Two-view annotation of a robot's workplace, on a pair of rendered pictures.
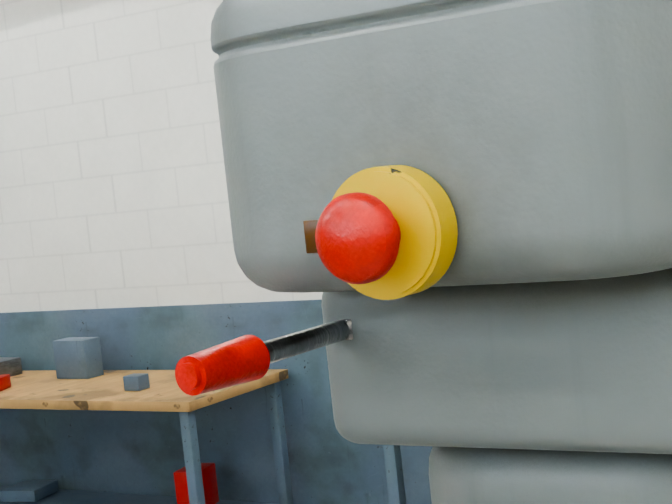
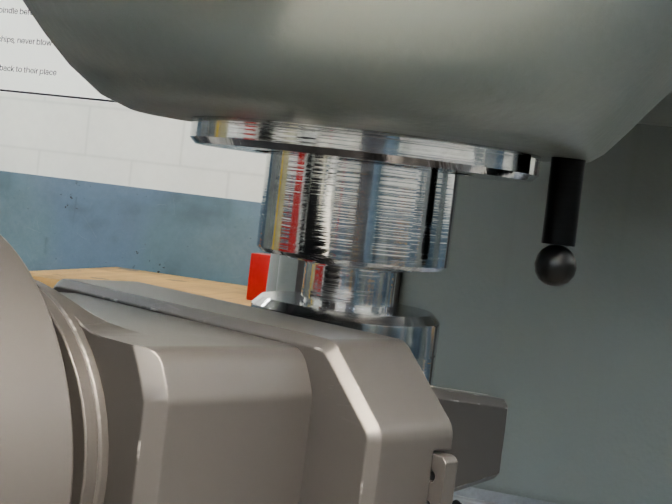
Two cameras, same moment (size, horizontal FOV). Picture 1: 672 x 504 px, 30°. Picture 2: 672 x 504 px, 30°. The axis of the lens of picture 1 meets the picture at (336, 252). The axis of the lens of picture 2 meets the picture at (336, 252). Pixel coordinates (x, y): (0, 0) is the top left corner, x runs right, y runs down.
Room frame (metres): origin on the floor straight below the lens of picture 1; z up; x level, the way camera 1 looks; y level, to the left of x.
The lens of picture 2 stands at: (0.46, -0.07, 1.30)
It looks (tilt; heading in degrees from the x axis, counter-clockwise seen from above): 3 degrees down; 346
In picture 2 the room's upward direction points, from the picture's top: 7 degrees clockwise
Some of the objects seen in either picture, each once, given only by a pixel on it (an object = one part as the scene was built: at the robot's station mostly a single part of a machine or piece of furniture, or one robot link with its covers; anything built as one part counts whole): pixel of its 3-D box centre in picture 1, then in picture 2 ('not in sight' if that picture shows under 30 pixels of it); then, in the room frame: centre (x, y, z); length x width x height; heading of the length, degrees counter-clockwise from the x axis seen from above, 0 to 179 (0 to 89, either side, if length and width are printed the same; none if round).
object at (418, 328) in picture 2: not in sight; (344, 323); (0.76, -0.15, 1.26); 0.05 x 0.05 x 0.01
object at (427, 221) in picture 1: (390, 231); not in sight; (0.57, -0.03, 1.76); 0.06 x 0.02 x 0.06; 57
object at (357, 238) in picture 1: (363, 237); not in sight; (0.55, -0.01, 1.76); 0.04 x 0.03 x 0.04; 57
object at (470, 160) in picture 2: not in sight; (364, 146); (0.76, -0.15, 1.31); 0.09 x 0.09 x 0.01
